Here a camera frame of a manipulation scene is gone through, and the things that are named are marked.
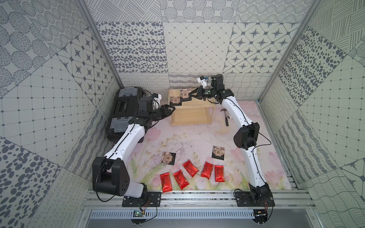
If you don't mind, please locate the black plastic toolbox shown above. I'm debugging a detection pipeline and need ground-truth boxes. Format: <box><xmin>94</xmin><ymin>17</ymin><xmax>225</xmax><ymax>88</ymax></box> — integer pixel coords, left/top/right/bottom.
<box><xmin>105</xmin><ymin>87</ymin><xmax>144</xmax><ymax>143</ymax></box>

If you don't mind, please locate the black handled hammer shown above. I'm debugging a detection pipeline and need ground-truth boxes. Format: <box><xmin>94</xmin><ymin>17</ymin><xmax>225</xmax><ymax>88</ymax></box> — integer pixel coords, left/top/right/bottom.
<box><xmin>221</xmin><ymin>108</ymin><xmax>229</xmax><ymax>126</ymax></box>

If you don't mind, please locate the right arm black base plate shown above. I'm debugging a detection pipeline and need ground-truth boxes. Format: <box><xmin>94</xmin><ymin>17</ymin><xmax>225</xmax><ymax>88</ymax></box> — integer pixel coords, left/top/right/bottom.
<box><xmin>233</xmin><ymin>189</ymin><xmax>275</xmax><ymax>208</ymax></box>

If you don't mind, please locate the red tea bag middle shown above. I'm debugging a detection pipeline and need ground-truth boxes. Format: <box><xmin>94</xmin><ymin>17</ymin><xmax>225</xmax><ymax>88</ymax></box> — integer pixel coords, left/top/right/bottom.
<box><xmin>183</xmin><ymin>160</ymin><xmax>199</xmax><ymax>177</ymax></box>

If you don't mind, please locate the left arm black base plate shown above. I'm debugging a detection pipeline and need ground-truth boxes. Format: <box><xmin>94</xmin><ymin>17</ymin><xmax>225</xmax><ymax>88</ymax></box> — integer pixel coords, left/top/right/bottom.
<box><xmin>122</xmin><ymin>192</ymin><xmax>162</xmax><ymax>208</ymax></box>

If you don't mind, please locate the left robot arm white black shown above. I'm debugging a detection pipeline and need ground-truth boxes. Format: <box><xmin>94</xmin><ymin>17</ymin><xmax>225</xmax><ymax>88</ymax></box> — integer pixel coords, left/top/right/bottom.
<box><xmin>92</xmin><ymin>97</ymin><xmax>175</xmax><ymax>199</ymax></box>

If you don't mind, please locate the light wooden shelf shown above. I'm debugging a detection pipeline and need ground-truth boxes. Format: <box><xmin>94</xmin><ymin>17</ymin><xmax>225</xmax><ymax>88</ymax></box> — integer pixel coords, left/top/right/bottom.
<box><xmin>168</xmin><ymin>89</ymin><xmax>215</xmax><ymax>126</ymax></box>

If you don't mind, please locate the red tea bag rightmost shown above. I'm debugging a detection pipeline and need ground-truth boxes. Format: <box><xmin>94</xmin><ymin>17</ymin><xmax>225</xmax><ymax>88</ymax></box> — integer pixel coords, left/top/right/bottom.
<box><xmin>214</xmin><ymin>165</ymin><xmax>225</xmax><ymax>182</ymax></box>

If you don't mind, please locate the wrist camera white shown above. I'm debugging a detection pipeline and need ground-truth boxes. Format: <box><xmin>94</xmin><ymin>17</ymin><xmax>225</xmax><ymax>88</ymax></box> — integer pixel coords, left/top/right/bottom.
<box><xmin>152</xmin><ymin>93</ymin><xmax>162</xmax><ymax>104</ymax></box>
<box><xmin>197</xmin><ymin>76</ymin><xmax>208</xmax><ymax>88</ymax></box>

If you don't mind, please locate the left green circuit board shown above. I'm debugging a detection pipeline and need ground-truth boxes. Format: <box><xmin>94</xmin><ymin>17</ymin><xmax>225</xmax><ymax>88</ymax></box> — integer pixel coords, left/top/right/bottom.
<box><xmin>133</xmin><ymin>210</ymin><xmax>144</xmax><ymax>218</ymax></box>

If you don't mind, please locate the red tea bag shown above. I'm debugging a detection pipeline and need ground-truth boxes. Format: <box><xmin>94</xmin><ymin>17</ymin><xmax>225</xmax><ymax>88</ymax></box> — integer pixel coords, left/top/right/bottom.
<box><xmin>174</xmin><ymin>170</ymin><xmax>189</xmax><ymax>190</ymax></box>
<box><xmin>183</xmin><ymin>160</ymin><xmax>199</xmax><ymax>177</ymax></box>
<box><xmin>160</xmin><ymin>173</ymin><xmax>173</xmax><ymax>193</ymax></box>
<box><xmin>201</xmin><ymin>161</ymin><xmax>214</xmax><ymax>179</ymax></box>
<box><xmin>214</xmin><ymin>165</ymin><xmax>225</xmax><ymax>182</ymax></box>

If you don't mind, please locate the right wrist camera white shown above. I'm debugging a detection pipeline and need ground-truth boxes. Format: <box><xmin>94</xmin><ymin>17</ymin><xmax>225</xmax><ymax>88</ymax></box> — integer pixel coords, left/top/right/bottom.
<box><xmin>197</xmin><ymin>76</ymin><xmax>208</xmax><ymax>88</ymax></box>

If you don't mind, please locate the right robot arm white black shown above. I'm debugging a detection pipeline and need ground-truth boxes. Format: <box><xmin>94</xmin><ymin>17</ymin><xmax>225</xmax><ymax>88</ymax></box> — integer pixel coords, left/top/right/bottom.
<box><xmin>189</xmin><ymin>74</ymin><xmax>272</xmax><ymax>202</ymax></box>

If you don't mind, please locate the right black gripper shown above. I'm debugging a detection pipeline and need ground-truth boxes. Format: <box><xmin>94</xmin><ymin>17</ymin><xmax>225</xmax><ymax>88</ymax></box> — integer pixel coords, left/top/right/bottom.
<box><xmin>188</xmin><ymin>85</ymin><xmax>216</xmax><ymax>101</ymax></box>

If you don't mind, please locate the right black circuit board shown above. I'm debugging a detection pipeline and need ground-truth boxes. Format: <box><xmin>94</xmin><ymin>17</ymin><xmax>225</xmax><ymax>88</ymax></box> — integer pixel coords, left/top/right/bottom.
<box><xmin>253</xmin><ymin>210</ymin><xmax>268</xmax><ymax>224</ymax></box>

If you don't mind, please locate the aluminium mounting rail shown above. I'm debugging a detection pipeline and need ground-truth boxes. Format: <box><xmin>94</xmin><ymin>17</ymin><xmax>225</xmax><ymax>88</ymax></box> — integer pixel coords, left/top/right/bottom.
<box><xmin>81</xmin><ymin>190</ymin><xmax>315</xmax><ymax>210</ymax></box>

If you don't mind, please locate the black tea bag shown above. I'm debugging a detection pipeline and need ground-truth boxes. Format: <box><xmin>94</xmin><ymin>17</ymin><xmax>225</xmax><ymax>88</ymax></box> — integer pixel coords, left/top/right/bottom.
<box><xmin>180</xmin><ymin>88</ymin><xmax>192</xmax><ymax>102</ymax></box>
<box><xmin>212</xmin><ymin>145</ymin><xmax>225</xmax><ymax>160</ymax></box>
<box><xmin>161</xmin><ymin>152</ymin><xmax>176</xmax><ymax>165</ymax></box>
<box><xmin>169</xmin><ymin>97</ymin><xmax>182</xmax><ymax>106</ymax></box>

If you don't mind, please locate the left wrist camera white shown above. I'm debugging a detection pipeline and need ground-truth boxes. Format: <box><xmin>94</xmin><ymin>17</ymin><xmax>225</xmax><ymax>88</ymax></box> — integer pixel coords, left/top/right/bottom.
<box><xmin>152</xmin><ymin>93</ymin><xmax>162</xmax><ymax>104</ymax></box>

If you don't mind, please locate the red tea bag leftmost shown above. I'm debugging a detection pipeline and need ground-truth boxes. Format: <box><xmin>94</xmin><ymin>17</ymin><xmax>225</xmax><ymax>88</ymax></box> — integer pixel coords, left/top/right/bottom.
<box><xmin>160</xmin><ymin>173</ymin><xmax>173</xmax><ymax>193</ymax></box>

